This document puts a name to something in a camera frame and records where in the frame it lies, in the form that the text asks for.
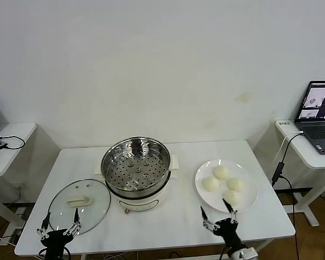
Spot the white laptop cable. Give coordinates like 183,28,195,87
272,131,304,165

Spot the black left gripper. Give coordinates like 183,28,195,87
36,207,82,260

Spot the white table leg frame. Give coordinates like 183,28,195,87
81,242,250,260

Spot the white side table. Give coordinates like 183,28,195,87
275,118,325,227
0,121,37,236

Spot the grey open laptop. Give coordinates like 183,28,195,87
294,80,325,155

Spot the stainless steel steamer basket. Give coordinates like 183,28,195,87
94,136,179,192

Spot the white round plate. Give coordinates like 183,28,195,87
194,158,259,213

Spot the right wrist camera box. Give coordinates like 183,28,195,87
231,246,258,260

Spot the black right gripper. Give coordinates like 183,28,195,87
199,198,244,253

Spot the black looped cable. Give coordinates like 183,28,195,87
0,134,26,150

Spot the white steamed baozi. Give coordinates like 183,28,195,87
202,176,220,192
226,177,245,192
212,165,230,180
222,189,241,207

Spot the cream electric cooker pot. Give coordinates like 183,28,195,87
93,165,179,215

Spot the glass lid with cream handle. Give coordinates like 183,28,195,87
48,178,111,236

